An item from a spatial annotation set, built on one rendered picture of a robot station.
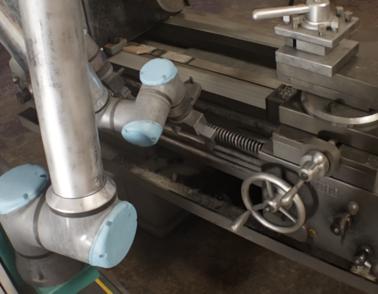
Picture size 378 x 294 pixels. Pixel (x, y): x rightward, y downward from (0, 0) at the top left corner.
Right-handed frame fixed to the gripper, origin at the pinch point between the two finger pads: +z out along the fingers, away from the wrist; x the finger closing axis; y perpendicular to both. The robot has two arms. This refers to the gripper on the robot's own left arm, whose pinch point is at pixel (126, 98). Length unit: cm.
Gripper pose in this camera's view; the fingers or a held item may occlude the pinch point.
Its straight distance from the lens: 175.8
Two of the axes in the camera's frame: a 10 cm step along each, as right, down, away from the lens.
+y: 6.9, -7.1, 1.7
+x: -5.3, -3.3, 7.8
